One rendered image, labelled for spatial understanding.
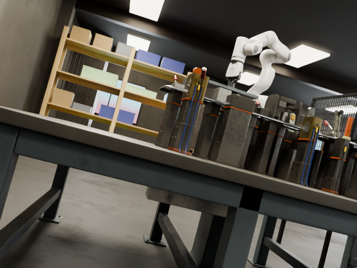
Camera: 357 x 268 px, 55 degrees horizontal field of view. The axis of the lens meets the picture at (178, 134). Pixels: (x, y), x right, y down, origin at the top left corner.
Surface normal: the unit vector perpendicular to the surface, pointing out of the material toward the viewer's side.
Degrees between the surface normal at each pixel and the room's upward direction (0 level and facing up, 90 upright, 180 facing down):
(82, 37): 90
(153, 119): 90
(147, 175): 90
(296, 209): 90
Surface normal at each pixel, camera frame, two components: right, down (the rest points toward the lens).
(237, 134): 0.25, 0.03
